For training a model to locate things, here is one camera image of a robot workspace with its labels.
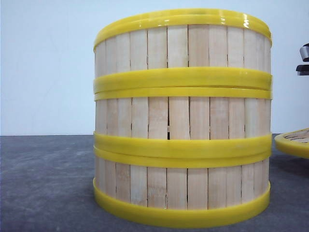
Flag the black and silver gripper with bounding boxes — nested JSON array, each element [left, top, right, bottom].
[[296, 43, 309, 75]]

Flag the woven bamboo steamer lid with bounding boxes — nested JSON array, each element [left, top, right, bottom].
[[274, 128, 309, 159]]

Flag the bamboo steamer basket yellow rims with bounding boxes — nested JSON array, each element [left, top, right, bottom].
[[94, 8, 271, 100]]

